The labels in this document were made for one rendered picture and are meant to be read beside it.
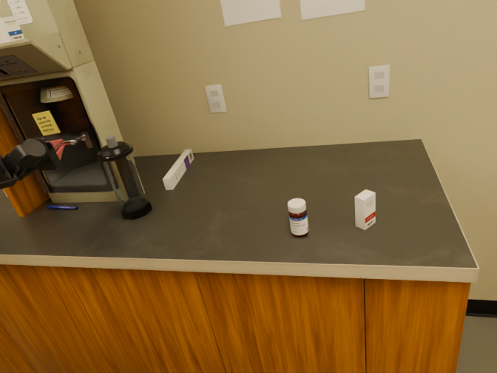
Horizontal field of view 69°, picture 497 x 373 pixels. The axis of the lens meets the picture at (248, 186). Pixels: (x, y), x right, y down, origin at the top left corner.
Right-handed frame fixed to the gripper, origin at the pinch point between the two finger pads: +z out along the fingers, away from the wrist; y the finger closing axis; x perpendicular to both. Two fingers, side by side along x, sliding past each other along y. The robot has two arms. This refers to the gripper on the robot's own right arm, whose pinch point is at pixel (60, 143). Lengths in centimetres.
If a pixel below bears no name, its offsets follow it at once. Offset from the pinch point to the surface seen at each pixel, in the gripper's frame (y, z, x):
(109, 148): -2.2, -2.8, -19.4
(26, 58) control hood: 26.3, -2.2, -4.0
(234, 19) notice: 23, 48, -51
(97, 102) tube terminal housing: 8.9, 10.4, -10.9
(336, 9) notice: 21, 47, -87
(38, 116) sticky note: 8.3, 4.5, 8.0
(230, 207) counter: -27, 0, -52
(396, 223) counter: -27, -9, -100
